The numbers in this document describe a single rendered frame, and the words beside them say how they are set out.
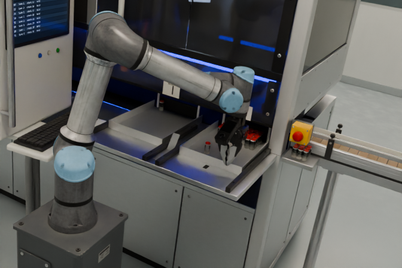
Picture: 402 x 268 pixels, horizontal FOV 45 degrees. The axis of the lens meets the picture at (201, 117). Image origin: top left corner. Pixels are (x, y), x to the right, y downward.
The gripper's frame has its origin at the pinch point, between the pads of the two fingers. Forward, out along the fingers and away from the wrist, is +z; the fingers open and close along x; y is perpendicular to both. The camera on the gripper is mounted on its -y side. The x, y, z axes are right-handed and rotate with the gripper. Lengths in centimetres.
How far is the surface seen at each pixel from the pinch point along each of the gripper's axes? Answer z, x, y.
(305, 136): -9.0, -20.5, 26.3
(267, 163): 3.3, -9.9, 17.9
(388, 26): -1, 7, 487
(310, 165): 3.1, -24.3, 28.2
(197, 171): 3.7, 7.8, -6.5
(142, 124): 3.0, 45.8, 13.1
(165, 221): 56, 37, 28
